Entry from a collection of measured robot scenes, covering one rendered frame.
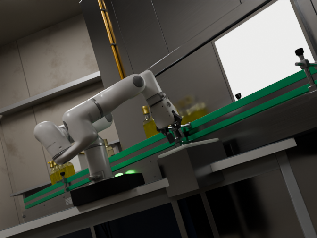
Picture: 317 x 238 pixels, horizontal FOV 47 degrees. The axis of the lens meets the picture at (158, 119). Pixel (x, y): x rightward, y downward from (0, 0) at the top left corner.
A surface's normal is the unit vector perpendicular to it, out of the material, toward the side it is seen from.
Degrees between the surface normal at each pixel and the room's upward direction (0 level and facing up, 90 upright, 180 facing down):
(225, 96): 90
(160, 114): 106
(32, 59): 90
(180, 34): 90
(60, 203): 90
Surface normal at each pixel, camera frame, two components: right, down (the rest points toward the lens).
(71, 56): -0.21, -0.13
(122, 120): -0.71, 0.08
